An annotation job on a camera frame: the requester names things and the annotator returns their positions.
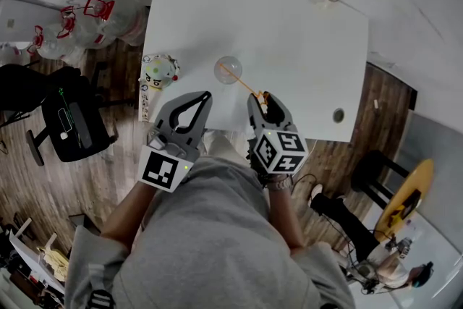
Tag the round yellow table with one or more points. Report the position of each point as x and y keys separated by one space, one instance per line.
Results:
x=405 y=199

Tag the dark grey slim case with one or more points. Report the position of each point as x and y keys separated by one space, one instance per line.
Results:
x=80 y=124

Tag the white table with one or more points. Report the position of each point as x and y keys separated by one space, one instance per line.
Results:
x=271 y=47

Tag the black stool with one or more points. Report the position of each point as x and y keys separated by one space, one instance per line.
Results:
x=376 y=173

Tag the person's right forearm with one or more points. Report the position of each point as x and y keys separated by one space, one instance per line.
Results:
x=285 y=217

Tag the clear glass cup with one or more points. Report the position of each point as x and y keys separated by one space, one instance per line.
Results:
x=228 y=70

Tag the person's grey shirt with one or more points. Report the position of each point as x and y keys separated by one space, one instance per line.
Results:
x=210 y=246

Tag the silver wristwatch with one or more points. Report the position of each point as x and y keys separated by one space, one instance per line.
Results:
x=279 y=184

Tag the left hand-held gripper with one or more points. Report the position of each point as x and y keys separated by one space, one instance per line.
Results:
x=159 y=166

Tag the small white earbud case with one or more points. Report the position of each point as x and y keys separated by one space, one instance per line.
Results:
x=64 y=136

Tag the person's left forearm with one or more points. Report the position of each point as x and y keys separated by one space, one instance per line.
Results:
x=126 y=213

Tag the black office chair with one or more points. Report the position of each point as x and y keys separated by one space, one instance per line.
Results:
x=72 y=119

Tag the orange stirring stick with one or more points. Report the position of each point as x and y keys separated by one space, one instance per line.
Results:
x=240 y=81

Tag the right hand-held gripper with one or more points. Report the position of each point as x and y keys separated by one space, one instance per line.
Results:
x=282 y=152

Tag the sticker strip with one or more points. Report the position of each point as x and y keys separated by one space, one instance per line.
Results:
x=144 y=105

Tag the person's light trousers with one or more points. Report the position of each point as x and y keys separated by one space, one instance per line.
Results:
x=222 y=146

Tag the black smartphone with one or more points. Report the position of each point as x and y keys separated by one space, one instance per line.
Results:
x=65 y=120

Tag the cartoon figure bottle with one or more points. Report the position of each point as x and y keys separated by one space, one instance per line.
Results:
x=159 y=74

